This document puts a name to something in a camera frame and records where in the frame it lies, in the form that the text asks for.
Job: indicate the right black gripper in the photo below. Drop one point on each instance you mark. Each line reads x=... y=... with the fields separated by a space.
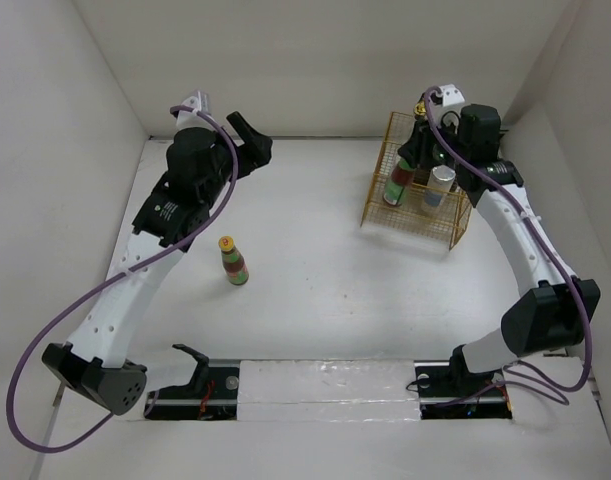
x=417 y=147

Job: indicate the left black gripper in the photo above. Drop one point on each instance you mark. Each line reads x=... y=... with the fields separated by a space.
x=255 y=146

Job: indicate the white blue shaker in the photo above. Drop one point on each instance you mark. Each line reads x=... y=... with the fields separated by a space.
x=439 y=184

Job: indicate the yellow-capped sauce bottle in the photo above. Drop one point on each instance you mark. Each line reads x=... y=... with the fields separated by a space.
x=398 y=181
x=233 y=261

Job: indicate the clear square glass bottle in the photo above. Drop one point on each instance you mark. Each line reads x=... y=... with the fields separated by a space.
x=419 y=110

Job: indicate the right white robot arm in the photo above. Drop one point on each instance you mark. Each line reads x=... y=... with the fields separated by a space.
x=555 y=306

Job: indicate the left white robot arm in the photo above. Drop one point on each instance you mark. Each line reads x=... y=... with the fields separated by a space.
x=94 y=360

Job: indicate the gold wire basket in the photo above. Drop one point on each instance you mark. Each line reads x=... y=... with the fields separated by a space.
x=447 y=224

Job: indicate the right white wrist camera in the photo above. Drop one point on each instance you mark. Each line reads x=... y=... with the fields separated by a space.
x=447 y=96

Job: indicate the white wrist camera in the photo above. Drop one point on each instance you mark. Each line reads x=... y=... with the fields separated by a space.
x=195 y=105
x=447 y=96

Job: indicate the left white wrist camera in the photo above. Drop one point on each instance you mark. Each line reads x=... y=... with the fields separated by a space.
x=195 y=105

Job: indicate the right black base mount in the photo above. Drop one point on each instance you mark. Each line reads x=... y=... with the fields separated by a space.
x=474 y=397

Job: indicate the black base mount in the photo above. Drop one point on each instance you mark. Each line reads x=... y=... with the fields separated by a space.
x=474 y=397
x=213 y=399

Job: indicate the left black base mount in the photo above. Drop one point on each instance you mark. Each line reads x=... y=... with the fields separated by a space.
x=213 y=399

